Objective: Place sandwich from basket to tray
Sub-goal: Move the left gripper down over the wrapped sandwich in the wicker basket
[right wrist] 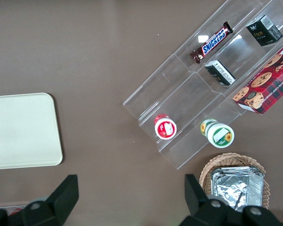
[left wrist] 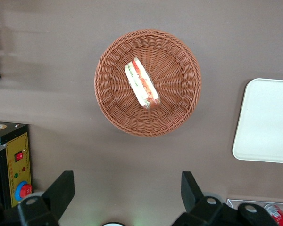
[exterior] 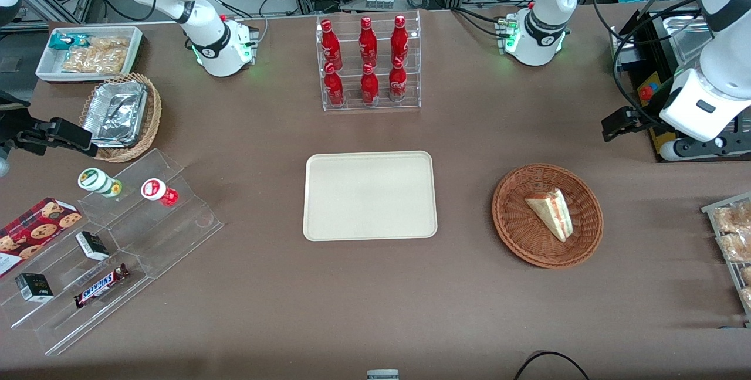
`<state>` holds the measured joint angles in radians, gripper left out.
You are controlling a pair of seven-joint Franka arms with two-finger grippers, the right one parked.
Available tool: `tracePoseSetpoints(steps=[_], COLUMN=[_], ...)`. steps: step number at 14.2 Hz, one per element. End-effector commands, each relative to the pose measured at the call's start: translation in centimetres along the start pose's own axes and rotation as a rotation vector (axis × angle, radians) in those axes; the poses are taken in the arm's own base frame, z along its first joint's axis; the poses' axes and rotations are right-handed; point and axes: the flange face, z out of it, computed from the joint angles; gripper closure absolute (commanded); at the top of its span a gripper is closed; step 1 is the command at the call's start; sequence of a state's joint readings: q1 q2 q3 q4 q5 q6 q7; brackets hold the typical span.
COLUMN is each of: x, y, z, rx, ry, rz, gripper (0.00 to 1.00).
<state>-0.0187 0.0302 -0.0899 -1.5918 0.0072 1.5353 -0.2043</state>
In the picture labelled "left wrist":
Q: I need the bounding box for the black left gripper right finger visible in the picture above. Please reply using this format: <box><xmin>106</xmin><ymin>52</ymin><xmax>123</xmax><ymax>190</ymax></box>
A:
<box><xmin>171</xmin><ymin>171</ymin><xmax>279</xmax><ymax>226</ymax></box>

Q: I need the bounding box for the round brown wicker basket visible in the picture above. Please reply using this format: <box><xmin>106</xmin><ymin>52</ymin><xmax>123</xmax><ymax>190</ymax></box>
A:
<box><xmin>94</xmin><ymin>29</ymin><xmax>202</xmax><ymax>137</ymax></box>

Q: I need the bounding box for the triangle sandwich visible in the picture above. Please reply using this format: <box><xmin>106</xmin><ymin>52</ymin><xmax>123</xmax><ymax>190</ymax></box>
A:
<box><xmin>124</xmin><ymin>57</ymin><xmax>161</xmax><ymax>111</ymax></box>

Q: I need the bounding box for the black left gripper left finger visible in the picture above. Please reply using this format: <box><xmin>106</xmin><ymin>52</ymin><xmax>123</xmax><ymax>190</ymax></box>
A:
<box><xmin>0</xmin><ymin>170</ymin><xmax>75</xmax><ymax>226</ymax></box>

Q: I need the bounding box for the black food warmer yellow panel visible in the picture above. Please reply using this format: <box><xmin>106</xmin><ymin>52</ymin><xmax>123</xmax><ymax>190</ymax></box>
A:
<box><xmin>0</xmin><ymin>121</ymin><xmax>33</xmax><ymax>209</ymax></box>

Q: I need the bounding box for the clear acrylic bottle rack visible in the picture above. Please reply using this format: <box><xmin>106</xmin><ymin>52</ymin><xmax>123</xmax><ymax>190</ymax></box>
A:
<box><xmin>226</xmin><ymin>198</ymin><xmax>283</xmax><ymax>226</ymax></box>

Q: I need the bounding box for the cream rectangular plastic tray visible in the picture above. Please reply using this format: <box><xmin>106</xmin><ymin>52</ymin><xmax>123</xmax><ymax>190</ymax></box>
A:
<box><xmin>232</xmin><ymin>78</ymin><xmax>283</xmax><ymax>165</ymax></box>

